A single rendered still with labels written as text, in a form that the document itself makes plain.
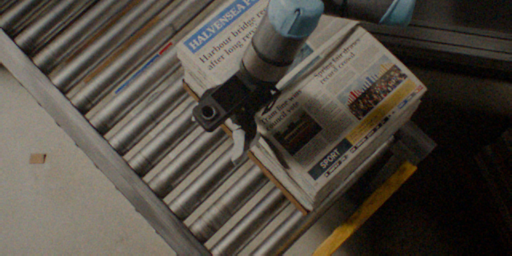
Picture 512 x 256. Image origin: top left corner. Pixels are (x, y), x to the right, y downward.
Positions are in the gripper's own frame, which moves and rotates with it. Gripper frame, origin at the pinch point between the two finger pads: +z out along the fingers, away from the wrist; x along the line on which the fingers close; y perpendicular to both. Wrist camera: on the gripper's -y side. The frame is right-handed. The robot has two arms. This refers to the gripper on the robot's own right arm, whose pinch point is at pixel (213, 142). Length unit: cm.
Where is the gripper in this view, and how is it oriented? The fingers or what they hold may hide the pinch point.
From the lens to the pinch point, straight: 121.2
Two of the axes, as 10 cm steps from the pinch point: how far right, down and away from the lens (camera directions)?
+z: -3.8, 5.9, 7.1
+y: 6.3, -4.0, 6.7
